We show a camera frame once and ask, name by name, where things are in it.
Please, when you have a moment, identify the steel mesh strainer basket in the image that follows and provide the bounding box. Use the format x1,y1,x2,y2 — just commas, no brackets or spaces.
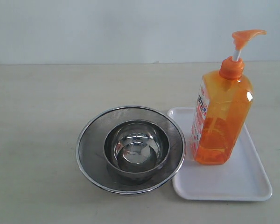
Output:
76,105,186,195

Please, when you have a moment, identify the stainless steel bowl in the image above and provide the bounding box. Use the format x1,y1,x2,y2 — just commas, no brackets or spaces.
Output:
103,119,170,182

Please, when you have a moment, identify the orange pump soap bottle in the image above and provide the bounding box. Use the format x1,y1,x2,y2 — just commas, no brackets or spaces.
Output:
190,29,266,165

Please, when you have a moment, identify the white plastic tray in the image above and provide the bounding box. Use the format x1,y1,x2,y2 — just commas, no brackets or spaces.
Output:
167,107,273,202

